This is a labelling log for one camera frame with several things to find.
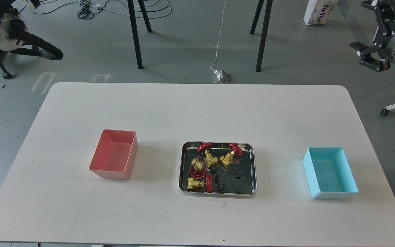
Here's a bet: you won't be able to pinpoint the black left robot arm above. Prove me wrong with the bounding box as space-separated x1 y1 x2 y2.
0 0 64 79

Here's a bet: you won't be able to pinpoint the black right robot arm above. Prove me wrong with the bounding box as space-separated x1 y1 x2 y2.
350 0 395 72

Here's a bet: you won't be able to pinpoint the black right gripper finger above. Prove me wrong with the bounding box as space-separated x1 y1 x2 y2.
350 41 373 56
360 58 391 72

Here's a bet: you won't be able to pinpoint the tangled floor cables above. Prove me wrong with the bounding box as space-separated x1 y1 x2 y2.
19 0 172 20

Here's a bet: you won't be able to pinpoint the white chair base leg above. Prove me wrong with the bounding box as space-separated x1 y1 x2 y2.
380 104 395 117

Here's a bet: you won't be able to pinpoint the brass valve red handwheel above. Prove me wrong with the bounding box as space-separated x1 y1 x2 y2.
220 143 243 169
187 175 214 193
197 142 219 169
189 157 207 180

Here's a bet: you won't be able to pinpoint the black table leg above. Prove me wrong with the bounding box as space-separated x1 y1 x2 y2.
250 0 264 35
127 0 144 69
138 0 152 33
256 0 273 72

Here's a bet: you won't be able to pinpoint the pink plastic box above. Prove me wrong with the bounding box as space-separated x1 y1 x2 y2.
89 129 138 180

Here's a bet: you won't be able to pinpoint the white cardboard box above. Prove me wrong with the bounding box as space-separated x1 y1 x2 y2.
303 0 339 25

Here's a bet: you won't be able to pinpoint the white power adapter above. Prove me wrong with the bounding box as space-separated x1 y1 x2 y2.
214 69 231 84

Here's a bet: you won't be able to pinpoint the stainless steel tray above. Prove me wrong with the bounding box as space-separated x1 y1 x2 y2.
179 142 257 196

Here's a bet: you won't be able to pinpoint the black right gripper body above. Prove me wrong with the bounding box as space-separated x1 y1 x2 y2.
361 0 395 58

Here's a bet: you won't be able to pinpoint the light blue plastic box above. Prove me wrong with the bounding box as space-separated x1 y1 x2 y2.
303 147 359 199

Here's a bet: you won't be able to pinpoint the white cable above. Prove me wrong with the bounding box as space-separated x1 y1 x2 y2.
210 0 227 72

